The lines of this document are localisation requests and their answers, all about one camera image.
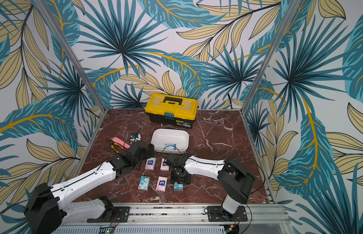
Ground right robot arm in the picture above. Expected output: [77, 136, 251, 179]
[165, 154, 255, 215]

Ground aluminium front rail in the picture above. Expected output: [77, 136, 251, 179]
[52, 203, 295, 234]

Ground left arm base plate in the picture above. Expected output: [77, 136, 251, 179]
[87, 206, 130, 223]

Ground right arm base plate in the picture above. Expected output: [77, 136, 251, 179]
[204, 206, 248, 222]

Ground white plastic storage box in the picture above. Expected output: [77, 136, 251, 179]
[151, 128, 189, 155]

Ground yellow handled pliers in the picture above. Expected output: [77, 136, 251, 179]
[108, 139, 123, 154]

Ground pink Tempo tissue pack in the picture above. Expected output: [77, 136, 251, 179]
[144, 158, 156, 171]
[160, 159, 169, 171]

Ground teal cartoon tissue pack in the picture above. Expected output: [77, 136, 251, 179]
[138, 176, 150, 191]

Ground small blue tissue pack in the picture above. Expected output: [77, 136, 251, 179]
[165, 144, 177, 150]

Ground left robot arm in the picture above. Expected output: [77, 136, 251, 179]
[24, 140, 155, 234]

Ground yellow black toolbox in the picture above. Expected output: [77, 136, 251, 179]
[145, 94, 198, 128]

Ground green white tissue pack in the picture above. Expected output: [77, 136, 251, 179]
[173, 182, 184, 191]

